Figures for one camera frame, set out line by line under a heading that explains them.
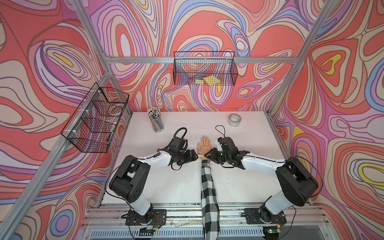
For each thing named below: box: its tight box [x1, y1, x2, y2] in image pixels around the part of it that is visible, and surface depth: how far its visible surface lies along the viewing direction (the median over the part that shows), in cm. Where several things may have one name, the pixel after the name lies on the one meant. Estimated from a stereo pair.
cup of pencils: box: [147, 107, 165, 133], surface depth 99 cm
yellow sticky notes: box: [195, 75, 221, 85], surface depth 91 cm
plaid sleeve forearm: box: [201, 160, 220, 240], surface depth 75 cm
